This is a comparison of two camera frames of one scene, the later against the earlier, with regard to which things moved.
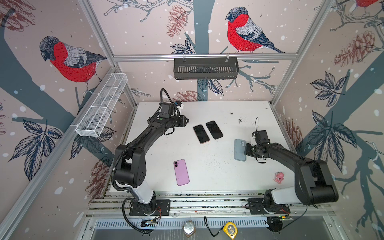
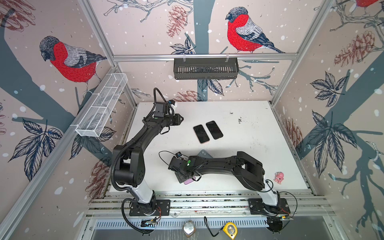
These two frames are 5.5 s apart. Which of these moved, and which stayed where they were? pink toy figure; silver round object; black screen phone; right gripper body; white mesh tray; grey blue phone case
Moved: right gripper body; grey blue phone case
Stayed: black screen phone; pink toy figure; white mesh tray; silver round object
